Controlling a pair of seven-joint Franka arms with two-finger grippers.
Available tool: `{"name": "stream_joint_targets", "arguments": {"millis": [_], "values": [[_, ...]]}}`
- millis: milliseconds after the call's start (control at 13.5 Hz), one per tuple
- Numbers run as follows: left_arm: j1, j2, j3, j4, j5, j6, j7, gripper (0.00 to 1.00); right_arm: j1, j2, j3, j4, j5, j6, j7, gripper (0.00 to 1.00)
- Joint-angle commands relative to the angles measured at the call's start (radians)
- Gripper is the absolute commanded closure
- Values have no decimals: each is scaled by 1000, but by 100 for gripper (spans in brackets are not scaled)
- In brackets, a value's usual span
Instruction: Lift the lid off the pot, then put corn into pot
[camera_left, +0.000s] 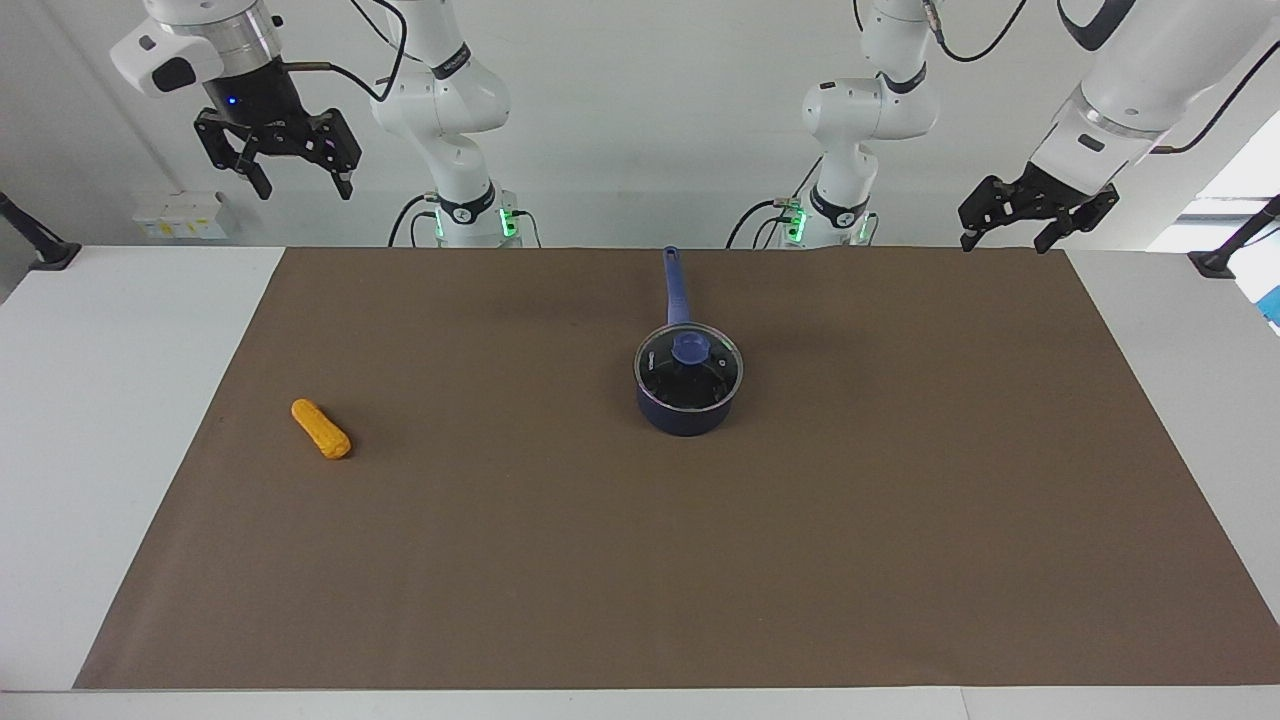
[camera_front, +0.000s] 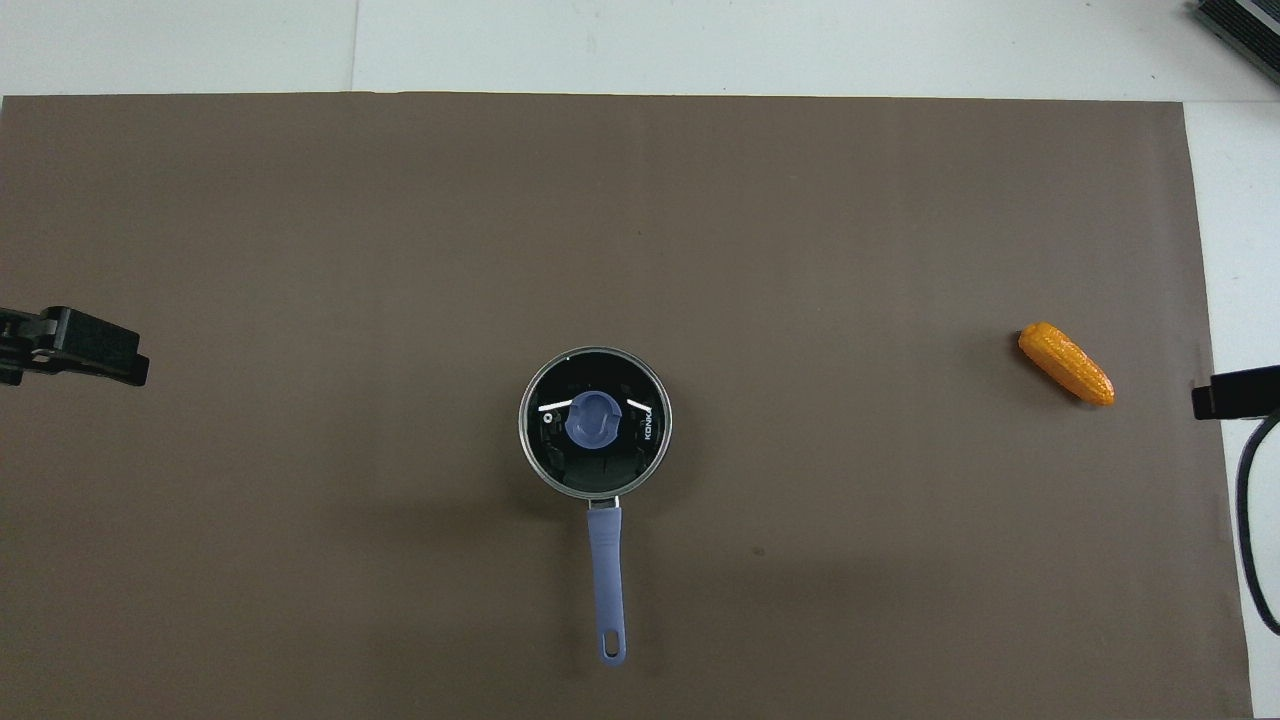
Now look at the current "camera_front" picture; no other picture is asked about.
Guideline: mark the black ribbed device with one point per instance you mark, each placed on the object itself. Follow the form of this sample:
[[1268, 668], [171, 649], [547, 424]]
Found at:
[[1250, 30]]

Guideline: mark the brown table mat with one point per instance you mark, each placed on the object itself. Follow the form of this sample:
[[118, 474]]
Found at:
[[400, 250]]

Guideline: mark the orange toy corn cob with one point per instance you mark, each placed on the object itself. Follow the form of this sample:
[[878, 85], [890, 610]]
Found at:
[[1066, 362]]

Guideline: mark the glass lid with blue knob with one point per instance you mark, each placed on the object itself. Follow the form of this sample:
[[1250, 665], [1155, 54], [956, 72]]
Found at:
[[595, 420]]

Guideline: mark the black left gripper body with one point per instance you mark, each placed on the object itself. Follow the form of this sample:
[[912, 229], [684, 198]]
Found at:
[[20, 340]]

